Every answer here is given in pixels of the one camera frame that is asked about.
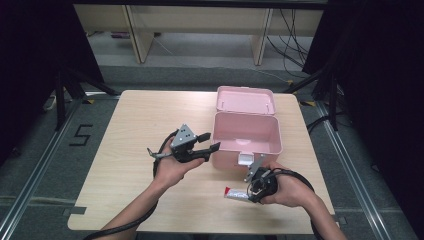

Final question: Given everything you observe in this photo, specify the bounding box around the person's right hand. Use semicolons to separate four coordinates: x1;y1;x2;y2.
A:
261;160;318;209

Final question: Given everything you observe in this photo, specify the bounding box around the bundle of black floor cables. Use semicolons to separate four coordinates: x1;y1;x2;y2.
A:
265;8;310;69

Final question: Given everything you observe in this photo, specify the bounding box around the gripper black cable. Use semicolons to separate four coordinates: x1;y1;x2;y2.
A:
83;129;179;240
266;168;326;240

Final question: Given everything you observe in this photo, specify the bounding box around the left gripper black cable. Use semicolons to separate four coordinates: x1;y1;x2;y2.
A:
83;129;179;240

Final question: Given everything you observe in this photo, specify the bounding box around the red and white ointment tube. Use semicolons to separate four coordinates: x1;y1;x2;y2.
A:
223;186;252;203

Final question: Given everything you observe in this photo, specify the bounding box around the beige wooden shelf unit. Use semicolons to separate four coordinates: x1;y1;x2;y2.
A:
73;3;325;66

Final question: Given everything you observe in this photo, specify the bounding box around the metal floor rail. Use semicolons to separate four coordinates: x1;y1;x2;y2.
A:
0;98;84;240
315;101;392;240

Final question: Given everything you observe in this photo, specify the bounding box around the thin white floor cable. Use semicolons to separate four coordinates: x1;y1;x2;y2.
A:
153;36;292;84

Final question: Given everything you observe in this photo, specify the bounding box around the person's left hand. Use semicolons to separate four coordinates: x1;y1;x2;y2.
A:
153;136;206;189

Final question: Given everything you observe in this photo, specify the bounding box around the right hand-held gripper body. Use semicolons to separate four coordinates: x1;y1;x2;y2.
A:
244;154;279;204

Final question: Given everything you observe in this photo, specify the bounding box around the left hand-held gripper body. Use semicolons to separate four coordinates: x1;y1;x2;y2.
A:
169;123;206;164

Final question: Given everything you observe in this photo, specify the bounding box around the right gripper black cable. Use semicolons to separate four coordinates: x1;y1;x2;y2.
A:
266;168;326;240

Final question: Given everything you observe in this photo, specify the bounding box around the black curtain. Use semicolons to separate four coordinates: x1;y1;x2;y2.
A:
302;0;424;236
0;0;105;166

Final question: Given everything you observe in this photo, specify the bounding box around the pink medicine box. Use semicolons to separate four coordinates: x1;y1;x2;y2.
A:
210;85;284;172

